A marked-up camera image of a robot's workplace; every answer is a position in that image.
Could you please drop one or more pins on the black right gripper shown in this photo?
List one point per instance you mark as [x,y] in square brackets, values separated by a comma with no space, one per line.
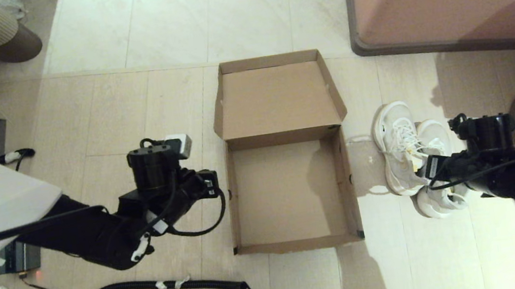
[490,134]

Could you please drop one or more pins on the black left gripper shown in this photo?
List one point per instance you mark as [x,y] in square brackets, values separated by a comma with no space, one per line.
[153,168]

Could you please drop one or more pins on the white mesh sneaker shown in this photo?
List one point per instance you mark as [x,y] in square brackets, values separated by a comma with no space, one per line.
[394,146]
[436,138]

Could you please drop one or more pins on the brown cardboard shoe box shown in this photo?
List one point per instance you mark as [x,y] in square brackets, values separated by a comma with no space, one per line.
[277,102]

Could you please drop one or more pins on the silver black power supply box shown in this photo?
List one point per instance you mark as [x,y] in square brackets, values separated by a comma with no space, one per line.
[21,257]

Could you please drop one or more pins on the brown round bin base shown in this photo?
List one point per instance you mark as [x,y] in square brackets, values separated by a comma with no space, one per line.
[19,46]

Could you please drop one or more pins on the white crumpled plastic bag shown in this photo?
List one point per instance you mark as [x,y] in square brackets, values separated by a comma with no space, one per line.
[14,7]

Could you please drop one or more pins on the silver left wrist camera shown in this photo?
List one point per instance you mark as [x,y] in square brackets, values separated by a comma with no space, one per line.
[180,144]

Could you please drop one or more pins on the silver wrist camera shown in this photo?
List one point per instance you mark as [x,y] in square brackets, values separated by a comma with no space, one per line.
[180,144]
[457,123]

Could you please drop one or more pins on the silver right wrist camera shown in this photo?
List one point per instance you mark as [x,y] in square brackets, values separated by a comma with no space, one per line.
[457,123]

